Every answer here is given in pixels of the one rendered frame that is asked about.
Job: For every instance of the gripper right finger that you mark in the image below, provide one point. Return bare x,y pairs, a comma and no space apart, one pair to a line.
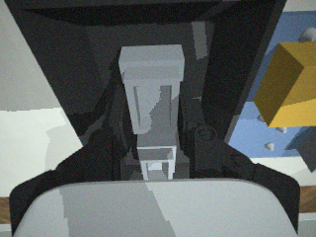
208,154

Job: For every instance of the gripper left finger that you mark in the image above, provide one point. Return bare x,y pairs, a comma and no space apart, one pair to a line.
98,160

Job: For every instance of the yellow rectangular block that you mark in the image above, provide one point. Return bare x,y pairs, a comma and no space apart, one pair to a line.
287,94

